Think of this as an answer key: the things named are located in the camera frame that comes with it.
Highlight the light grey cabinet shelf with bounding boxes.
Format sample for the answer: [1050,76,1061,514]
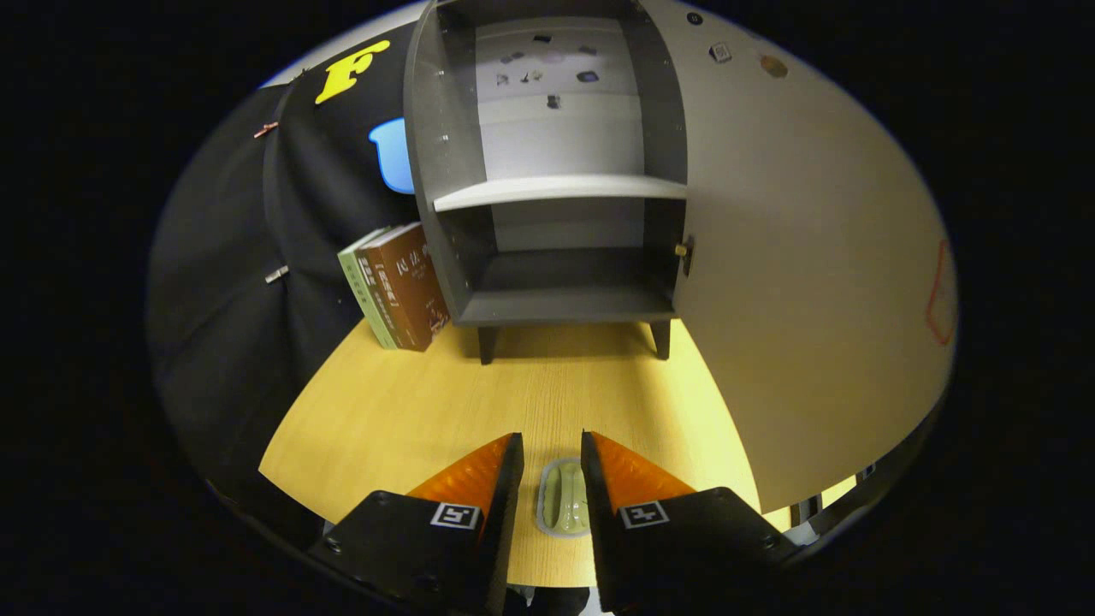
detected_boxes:
[432,174,688,213]

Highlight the dark grey cabinet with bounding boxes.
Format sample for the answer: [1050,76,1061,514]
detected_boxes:
[404,0,690,366]

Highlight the beige cabinet door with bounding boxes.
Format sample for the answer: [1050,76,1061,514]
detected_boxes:
[637,0,959,514]

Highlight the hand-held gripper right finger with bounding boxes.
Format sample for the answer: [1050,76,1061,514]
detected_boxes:
[580,430,801,615]

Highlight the black backdrop cloth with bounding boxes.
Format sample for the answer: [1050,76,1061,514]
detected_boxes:
[145,38,429,548]

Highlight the green soap dish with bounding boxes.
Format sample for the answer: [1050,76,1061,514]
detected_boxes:
[536,458,593,538]

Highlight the brown book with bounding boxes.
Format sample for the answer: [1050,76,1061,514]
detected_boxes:
[355,222,452,353]

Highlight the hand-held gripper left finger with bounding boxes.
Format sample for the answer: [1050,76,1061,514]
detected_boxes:
[308,432,525,616]

